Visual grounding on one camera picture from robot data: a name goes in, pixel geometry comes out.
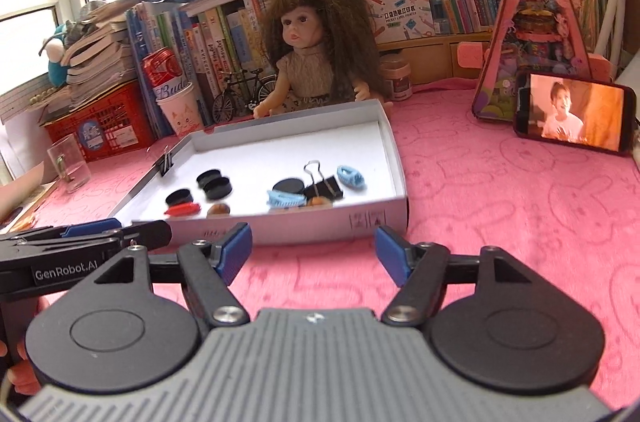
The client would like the person's left hand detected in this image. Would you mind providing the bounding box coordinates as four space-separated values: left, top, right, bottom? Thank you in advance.
0 297 51 397

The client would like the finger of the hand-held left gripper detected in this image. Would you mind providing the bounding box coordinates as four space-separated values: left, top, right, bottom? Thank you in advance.
0 219 123 245
112 221 173 250

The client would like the small black binder clip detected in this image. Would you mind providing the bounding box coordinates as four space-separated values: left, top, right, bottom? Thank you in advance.
150 145 175 177

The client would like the red plastic crate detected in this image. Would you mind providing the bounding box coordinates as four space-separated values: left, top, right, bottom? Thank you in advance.
42 80 156 163

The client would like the red beer can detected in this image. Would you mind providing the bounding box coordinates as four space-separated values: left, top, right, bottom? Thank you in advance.
141 47 190 100

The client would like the curly-haired doll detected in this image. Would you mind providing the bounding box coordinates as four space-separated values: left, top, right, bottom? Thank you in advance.
252 0 396 119

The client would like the light blue hair clip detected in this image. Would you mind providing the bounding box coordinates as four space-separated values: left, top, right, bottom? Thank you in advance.
266 189 307 208
336 165 366 189

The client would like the wooden drawer organizer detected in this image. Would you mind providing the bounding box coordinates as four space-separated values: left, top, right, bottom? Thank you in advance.
377 27 496 86

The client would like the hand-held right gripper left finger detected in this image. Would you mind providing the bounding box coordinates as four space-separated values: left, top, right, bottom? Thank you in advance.
87 222 253 328

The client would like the stack of worn books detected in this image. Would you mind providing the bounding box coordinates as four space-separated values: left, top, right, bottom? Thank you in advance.
60 0 146 108

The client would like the blue and white plush toy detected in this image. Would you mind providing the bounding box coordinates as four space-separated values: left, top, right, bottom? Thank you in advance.
42 22 81 86

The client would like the pink rabbit-print mat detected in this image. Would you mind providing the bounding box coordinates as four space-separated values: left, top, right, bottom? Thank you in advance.
0 75 640 403

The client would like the pink triangular toy house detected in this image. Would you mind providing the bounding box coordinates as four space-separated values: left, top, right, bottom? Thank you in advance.
457 0 613 123

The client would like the black toy bicycle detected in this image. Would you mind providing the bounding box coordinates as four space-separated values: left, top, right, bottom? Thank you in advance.
212 68 278 124

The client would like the white cardboard box lid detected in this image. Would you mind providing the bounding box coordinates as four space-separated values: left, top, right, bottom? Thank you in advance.
107 99 411 248

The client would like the white paper cup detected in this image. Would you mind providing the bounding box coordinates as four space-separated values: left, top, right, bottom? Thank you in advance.
155 82 205 138

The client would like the grey plush toy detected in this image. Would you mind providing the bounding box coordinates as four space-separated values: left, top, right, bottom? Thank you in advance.
75 0 108 28

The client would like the large black binder clip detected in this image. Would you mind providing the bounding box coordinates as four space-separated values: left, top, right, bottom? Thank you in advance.
302 159 345 202

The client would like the black smartphone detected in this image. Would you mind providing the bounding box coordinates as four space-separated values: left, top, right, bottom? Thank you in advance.
513 71 637 157

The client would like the beige plastic jar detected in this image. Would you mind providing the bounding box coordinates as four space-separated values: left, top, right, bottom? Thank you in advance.
380 52 413 102

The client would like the white label printer box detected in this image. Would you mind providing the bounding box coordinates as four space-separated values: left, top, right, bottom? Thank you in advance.
362 0 435 46

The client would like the row of upright books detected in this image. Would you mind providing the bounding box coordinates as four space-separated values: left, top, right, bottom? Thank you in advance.
125 0 291 138

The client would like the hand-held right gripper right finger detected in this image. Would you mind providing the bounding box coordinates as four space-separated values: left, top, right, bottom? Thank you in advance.
374 225 551 328

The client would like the red marker pen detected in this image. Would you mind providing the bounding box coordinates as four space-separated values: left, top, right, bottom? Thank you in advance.
164 202 202 217

